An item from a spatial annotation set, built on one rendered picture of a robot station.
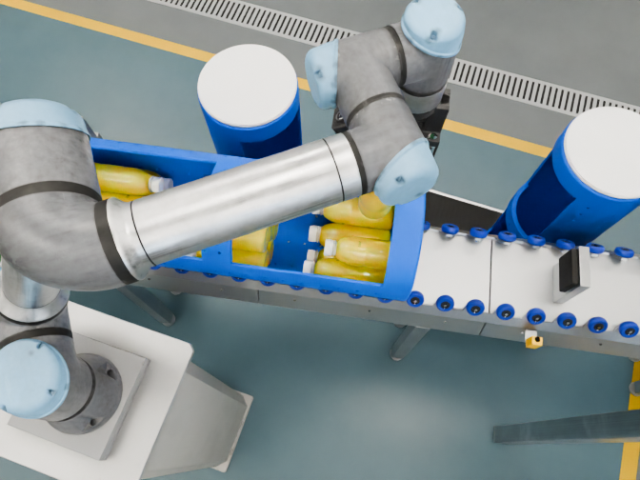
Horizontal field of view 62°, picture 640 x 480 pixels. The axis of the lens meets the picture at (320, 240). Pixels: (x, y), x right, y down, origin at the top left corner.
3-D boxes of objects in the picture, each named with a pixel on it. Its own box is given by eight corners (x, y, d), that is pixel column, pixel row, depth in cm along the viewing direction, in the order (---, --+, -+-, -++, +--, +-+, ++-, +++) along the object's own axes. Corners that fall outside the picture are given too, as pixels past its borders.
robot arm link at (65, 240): (-26, 313, 50) (454, 152, 55) (-36, 214, 54) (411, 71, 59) (39, 339, 61) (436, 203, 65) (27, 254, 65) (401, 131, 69)
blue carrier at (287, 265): (400, 318, 132) (422, 270, 107) (59, 269, 137) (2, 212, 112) (409, 219, 145) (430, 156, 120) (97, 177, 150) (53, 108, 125)
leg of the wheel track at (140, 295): (173, 327, 229) (123, 286, 170) (160, 325, 229) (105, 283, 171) (176, 313, 231) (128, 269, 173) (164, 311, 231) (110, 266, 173)
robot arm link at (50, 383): (30, 432, 93) (-17, 428, 80) (21, 359, 98) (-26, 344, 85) (99, 408, 94) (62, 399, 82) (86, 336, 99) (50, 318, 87)
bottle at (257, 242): (266, 254, 127) (193, 245, 128) (270, 227, 128) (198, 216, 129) (262, 251, 121) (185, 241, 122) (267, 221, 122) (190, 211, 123)
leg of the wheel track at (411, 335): (403, 361, 224) (431, 330, 165) (389, 359, 224) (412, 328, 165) (404, 348, 226) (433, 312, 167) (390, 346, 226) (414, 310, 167)
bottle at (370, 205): (373, 184, 114) (383, 140, 98) (397, 206, 113) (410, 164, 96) (350, 205, 113) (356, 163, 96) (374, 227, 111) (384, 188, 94)
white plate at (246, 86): (179, 106, 146) (180, 109, 147) (272, 139, 143) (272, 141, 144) (224, 31, 156) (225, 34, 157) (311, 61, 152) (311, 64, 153)
